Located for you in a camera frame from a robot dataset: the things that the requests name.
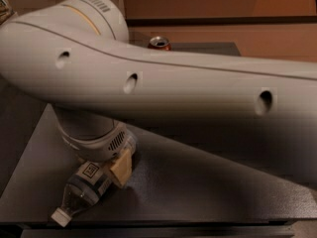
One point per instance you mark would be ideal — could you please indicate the blue plastic water bottle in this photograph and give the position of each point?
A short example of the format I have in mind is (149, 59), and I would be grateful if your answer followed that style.
(87, 185)

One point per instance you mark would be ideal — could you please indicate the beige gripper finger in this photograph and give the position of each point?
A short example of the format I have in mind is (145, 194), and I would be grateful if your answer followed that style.
(121, 168)

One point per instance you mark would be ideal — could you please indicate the red Coca-Cola can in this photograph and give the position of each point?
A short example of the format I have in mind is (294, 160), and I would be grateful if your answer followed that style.
(159, 43)

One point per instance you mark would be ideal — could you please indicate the dark side table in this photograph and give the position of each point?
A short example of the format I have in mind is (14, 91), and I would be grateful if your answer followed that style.
(19, 116)

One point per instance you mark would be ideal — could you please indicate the white box at left edge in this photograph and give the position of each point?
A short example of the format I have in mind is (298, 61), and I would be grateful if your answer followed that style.
(6, 11)

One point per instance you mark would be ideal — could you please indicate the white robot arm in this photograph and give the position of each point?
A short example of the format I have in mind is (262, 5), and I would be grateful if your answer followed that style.
(76, 55)

